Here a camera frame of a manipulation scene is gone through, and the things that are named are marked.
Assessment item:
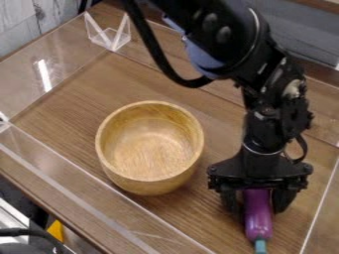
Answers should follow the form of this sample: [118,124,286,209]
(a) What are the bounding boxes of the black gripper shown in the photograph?
[206,142,313,213]

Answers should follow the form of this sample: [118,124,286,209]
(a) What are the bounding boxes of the purple toy eggplant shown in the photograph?
[244,190,272,254]

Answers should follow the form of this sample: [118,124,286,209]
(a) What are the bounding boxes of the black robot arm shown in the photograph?
[150,0,313,213]

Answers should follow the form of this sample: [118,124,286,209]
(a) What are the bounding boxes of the brown wooden bowl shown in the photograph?
[94,100,204,195]

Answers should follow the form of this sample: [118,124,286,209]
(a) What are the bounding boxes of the yellow black device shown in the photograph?
[28,221,77,254]

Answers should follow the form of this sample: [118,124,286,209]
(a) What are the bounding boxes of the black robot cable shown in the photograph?
[120,0,217,89]

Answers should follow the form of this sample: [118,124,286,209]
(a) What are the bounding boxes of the clear acrylic corner bracket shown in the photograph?
[84,12,130,53]

